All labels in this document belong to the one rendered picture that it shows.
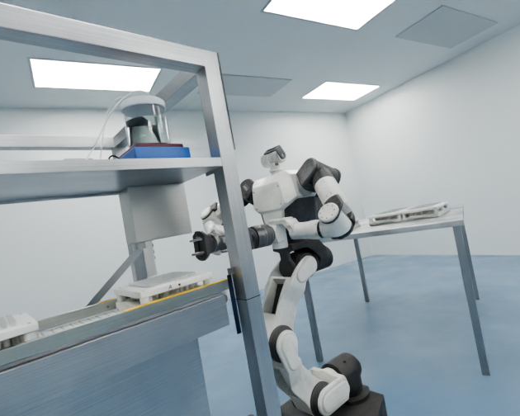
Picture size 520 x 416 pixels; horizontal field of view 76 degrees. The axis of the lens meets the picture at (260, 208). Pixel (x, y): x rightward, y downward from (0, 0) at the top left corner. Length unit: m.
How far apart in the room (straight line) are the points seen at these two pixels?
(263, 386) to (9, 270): 3.83
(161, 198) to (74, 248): 3.41
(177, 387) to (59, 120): 4.17
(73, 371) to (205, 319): 0.37
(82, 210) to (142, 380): 3.72
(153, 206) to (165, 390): 0.60
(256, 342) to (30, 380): 0.61
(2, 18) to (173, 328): 0.88
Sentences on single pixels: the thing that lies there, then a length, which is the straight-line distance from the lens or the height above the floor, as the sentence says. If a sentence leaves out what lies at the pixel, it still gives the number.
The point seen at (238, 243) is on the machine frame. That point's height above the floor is 1.03.
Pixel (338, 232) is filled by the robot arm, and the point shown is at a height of 1.01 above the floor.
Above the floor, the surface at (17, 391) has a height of 0.82.
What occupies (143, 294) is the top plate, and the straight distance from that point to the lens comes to 1.04.
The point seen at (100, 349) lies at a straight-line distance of 1.00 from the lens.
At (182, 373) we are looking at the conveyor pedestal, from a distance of 1.16.
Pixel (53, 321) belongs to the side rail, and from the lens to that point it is 1.24.
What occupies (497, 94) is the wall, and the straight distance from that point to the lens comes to 5.63.
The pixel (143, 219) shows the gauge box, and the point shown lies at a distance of 1.25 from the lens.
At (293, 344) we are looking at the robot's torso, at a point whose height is 0.59.
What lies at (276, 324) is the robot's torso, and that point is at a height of 0.67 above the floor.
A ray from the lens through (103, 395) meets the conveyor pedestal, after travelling 1.08.
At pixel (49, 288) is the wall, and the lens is 4.66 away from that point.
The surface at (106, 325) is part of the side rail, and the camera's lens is 0.99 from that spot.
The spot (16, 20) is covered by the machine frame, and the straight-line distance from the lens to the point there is 1.05.
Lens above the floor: 1.10
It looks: 2 degrees up
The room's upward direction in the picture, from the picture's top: 10 degrees counter-clockwise
